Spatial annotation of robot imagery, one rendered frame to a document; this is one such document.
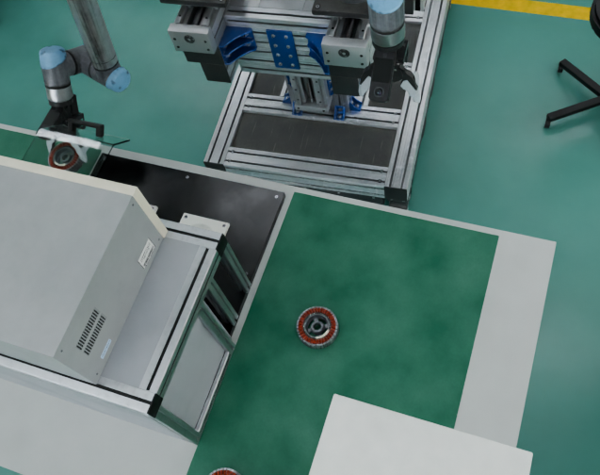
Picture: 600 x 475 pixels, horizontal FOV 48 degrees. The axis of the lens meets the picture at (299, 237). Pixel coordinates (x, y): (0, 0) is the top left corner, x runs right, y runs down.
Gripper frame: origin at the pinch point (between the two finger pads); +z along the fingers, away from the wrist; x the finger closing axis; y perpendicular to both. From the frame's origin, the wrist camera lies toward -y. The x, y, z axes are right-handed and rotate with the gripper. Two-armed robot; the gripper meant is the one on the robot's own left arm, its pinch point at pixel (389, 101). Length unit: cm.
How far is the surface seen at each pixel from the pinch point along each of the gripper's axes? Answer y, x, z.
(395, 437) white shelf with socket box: -79, -17, -5
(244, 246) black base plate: -28, 38, 38
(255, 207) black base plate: -15, 39, 38
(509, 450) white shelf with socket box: -77, -37, -5
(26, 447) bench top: -95, 81, 40
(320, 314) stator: -44, 11, 37
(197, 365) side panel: -68, 35, 23
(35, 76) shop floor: 79, 204, 115
